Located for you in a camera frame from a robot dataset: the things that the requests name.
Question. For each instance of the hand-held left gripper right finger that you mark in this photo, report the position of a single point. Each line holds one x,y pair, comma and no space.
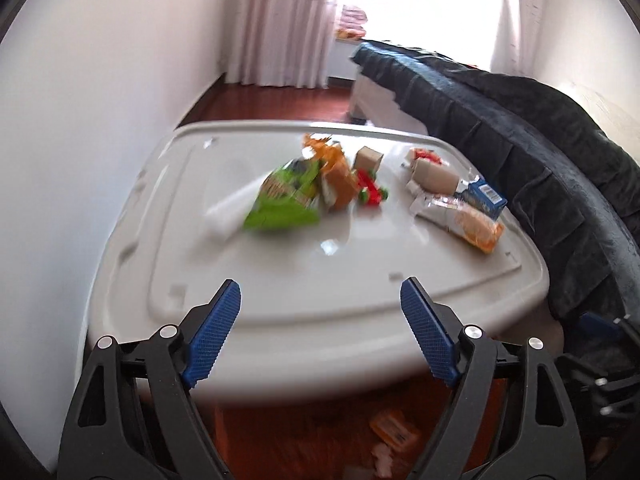
427,330

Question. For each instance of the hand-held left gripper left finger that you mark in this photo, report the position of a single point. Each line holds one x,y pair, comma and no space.
215,330

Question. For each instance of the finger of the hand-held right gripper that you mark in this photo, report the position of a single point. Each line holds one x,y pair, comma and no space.
600,385
597,324

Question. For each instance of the orange and clear bread wrapper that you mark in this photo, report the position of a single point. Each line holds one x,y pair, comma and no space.
470,225

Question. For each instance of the green snack packet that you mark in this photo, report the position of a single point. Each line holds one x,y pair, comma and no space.
280,205

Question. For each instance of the blue drink carton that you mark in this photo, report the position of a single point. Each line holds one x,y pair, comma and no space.
482,197

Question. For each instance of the red and green toy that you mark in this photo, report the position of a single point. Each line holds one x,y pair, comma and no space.
371,191

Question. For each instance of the brown cardboard tube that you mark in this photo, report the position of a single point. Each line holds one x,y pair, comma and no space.
434,176

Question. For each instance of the orange snack packet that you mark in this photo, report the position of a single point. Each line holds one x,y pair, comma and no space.
340,180

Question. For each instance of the red and white wrapper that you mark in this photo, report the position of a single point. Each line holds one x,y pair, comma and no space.
425,156

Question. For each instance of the small brown cardboard box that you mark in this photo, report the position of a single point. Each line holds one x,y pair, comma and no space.
369,159

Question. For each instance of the white plastic storage box lid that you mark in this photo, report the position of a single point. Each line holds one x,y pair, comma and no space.
280,280

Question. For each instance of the white paper scrap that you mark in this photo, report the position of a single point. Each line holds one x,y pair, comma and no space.
384,460

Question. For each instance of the bed with dark blanket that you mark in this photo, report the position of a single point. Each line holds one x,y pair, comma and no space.
540,160

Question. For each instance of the cream headboard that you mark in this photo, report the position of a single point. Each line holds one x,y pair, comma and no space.
615,115

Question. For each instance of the pink patterned curtain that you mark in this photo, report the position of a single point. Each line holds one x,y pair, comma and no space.
520,15
285,25

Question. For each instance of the stack of folded quilts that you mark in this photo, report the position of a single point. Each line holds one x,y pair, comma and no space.
351,22

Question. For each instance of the white bed frame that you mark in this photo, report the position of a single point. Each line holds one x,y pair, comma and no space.
375,105

